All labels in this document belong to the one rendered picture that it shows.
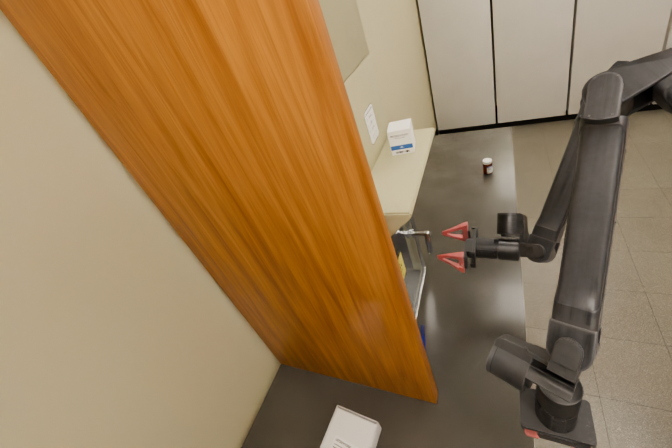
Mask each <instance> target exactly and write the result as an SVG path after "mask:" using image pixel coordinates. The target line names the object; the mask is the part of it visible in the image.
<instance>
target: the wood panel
mask: <svg viewBox="0 0 672 448"><path fill-rule="evenodd" d="M0 10H1V11H2V12H3V13H4V15H5V16H6V17H7V19H8V20H9V21H10V22H11V24H12V25H13V26H14V27H15V29H16V30H17V31H18V32H19V34H20V35H21V36H22V37H23V39H24V40H25V41H26V42H27V44H28V45H29V46H30V48H31V49H32V50H33V51H34V53H35V54H36V55H37V56H38V58H39V59H40V60H41V61H42V63H43V64H44V65H45V66H46V68H47V69H48V70H49V72H50V73H51V74H52V75H53V77H54V78H55V79H56V80H57V82H58V83H59V84H60V85H61V87H62V88H63V89H64V90H65V92H66V93H67V94H68V96H69V97H70V98H71V99H72V101H73V102H74V103H75V104H76V106H77V107H78V108H79V109H80V111H81V112H82V113H83V114H84V116H85V117H86V118H87V120H88V121H89V122H90V123H91V125H92V126H93V127H94V128H95V130H96V131H97V132H98V133H99V135H100V136H101V137H102V138H103V140H104V141H105V142H106V144H107V145H108V146H109V147H110V149H111V150H112V151H113V152H114V154H115V155H116V156H117V157H118V159H119V160H120V161H121V162H122V164H123V165H124V166H125V167H126V169H127V170H128V171H129V173H130V174H131V175H132V176H133V178H134V179H135V180H136V181H137V183H138V184H139V185H140V186H141V188H142V189H143V190H144V191H145V193H146V194H147V195H148V197H149V198H150V199H151V200H152V202H153V203H154V204H155V205H156V207H157V208H158V209H159V210H160V212H161V213H162V214H163V215H164V217H165V218H166V219H167V221H168V222H169V223H170V224H171V226H172V227H173V228H174V229H175V231H176V232H177V233H178V234H179V236H180V237H181V238H182V239H183V241H184V242H185V243H186V245H187V246H188V247H189V248H190V250H191V251H192V252H193V253H194V255H195V256H196V257H197V258H198V260H199V261H200V262H201V263H202V265H203V266H204V267H205V269H206V270H207V271H208V272H209V274H210V275H211V276H212V277H213V279H214V280H215V281H216V282H217V284H218V285H219V286H220V287H221V289H222V290H223V291H224V292H225V294H226V295H227V296H228V298H229V299H230V300H231V301H232V303H233V304H234V305H235V306H236V308H237V309H238V310H239V311H240V313H241V314H242V315H243V316H244V318H245V319H246V320H247V322H248V323H249V324H250V325H251V327H252V328H253V329H254V330H255V332H256V333H257V334H258V335H259V337H260V338H261V339H262V340H263V342H264V343H265V344H266V346H267V347H268V348H269V349H270V351H271V352H272V353H273V354H274V356H275V357H276V358H277V359H278V361H279V362H280V363H281V364H284V365H288V366H292V367H296V368H299V369H303V370H307V371H311V372H315V373H319V374H323V375H326V376H330V377H334V378H338V379H342V380H346V381H350V382H353V383H357V384H361V385H365V386H369V387H373V388H377V389H380V390H384V391H388V392H392V393H396V394H400V395H404V396H408V397H411V398H415V399H419V400H423V401H427V402H431V403H435V404H437V397H438V390H437V387H436V384H435V380H434V377H433V374H432V371H431V367H430V364H429V361H428V357H427V354H426V351H425V348H424V344H423V341H422V338H421V334H420V331H419V328H418V325H417V321H416V318H415V315H414V311H413V308H412V305H411V302H410V298H409V295H408V292H407V288H406V285H405V282H404V279H403V275H402V272H401V269H400V265H399V262H398V259H397V256H396V252H395V249H394V246H393V242H392V239H391V236H390V233H389V229H388V226H387V223H386V219H385V216H384V213H383V210H382V206H381V203H380V200H379V196H378V193H377V190H376V187H375V183H374V180H373V177H372V174H371V170H370V167H369V164H368V160H367V157H366V154H365V151H364V147H363V144H362V141H361V137H360V134H359V131H358V128H357V124H356V121H355V118H354V114H353V111H352V108H351V105H350V101H349V98H348V95H347V91H346V88H345V85H344V82H343V78H342V75H341V72H340V68H339V65H338V62H337V59H336V55H335V52H334V49H333V45H332V42H331V39H330V36H329V32H328V29H327V26H326V22H325V19H324V16H323V13H322V9H321V6H320V3H319V0H0Z"/></svg>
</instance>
